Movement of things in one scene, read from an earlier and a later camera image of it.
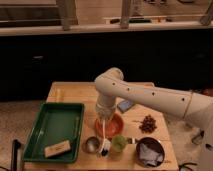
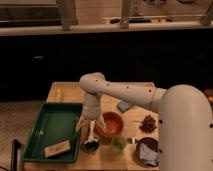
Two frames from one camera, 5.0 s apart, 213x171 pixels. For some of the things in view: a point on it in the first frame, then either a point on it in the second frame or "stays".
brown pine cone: [148, 124] stays
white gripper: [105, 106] -> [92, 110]
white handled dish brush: [106, 145] -> [91, 138]
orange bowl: [111, 128] stays
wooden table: [136, 138] stays
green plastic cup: [119, 142] stays
